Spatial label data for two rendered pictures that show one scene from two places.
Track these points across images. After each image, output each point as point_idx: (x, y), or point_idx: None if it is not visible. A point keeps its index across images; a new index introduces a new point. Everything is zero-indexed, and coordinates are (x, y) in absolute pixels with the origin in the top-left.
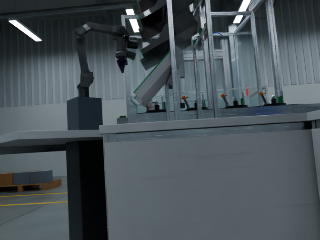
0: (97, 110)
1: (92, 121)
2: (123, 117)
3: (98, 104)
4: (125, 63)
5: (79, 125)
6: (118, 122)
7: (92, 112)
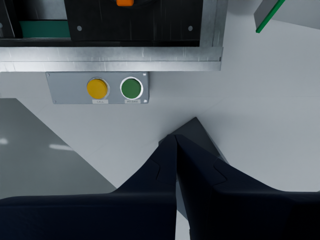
0: (215, 145)
1: (214, 142)
2: (142, 85)
3: (219, 152)
4: (148, 193)
5: (225, 157)
6: (149, 95)
7: (220, 152)
